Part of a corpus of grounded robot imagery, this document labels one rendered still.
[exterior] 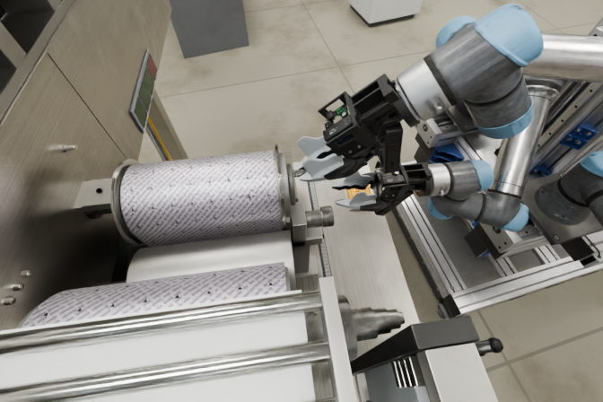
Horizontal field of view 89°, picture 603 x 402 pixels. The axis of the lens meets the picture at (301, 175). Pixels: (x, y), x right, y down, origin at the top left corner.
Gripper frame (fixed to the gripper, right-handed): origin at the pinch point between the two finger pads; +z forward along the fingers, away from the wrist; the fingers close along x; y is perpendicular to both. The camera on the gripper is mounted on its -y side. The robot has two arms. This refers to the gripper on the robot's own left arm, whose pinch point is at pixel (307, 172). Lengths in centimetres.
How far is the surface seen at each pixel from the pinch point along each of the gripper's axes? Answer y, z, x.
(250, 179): 9.1, 4.6, 2.9
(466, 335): 7.9, -17.1, 29.1
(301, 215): -3.8, 5.5, 4.9
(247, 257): 4.7, 10.8, 12.6
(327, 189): -34.4, 16.6, -19.0
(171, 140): -17, 85, -76
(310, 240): -10.2, 8.8, 6.8
